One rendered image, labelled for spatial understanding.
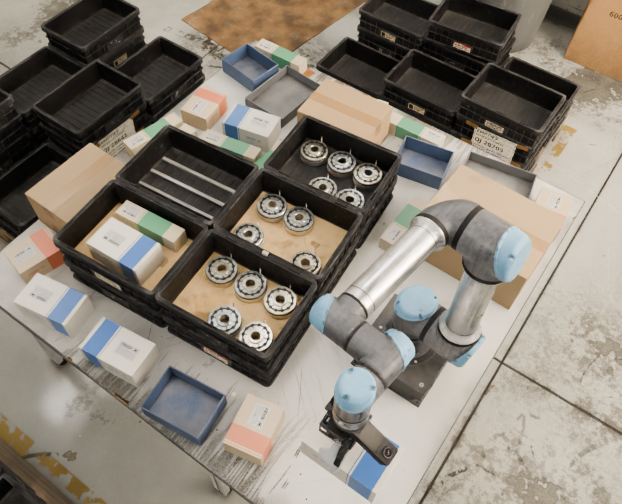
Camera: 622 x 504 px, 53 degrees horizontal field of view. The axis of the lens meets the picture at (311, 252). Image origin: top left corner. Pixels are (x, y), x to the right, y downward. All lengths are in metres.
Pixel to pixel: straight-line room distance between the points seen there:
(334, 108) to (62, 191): 1.04
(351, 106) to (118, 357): 1.27
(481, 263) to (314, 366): 0.78
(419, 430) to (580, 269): 1.60
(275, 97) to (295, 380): 1.28
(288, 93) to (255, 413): 1.44
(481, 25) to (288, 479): 2.57
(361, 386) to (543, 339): 1.95
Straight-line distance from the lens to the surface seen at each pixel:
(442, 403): 2.02
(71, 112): 3.15
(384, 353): 1.23
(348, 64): 3.60
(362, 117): 2.45
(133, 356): 1.99
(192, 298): 2.00
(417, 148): 2.55
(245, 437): 1.86
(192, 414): 1.98
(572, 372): 3.02
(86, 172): 2.35
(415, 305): 1.76
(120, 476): 2.71
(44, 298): 2.17
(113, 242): 2.06
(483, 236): 1.42
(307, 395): 1.98
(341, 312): 1.26
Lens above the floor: 2.55
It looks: 56 degrees down
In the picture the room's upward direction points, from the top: 2 degrees clockwise
